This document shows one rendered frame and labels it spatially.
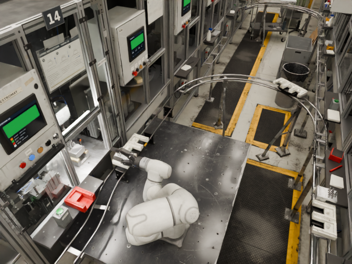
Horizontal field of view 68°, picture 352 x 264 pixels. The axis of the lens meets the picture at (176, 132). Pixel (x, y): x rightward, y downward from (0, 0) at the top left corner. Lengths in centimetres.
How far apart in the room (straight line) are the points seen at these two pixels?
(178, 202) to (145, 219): 16
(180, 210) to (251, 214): 185
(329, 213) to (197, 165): 104
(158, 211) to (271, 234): 188
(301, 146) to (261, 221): 136
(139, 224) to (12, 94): 81
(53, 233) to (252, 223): 187
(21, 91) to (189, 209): 94
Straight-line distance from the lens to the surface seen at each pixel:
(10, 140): 143
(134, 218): 116
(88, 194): 189
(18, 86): 141
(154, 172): 169
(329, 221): 207
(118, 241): 199
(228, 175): 232
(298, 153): 376
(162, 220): 116
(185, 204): 116
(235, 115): 408
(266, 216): 299
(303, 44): 544
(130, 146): 227
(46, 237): 187
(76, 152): 210
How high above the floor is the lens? 244
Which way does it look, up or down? 42 degrees down
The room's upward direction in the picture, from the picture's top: 1 degrees clockwise
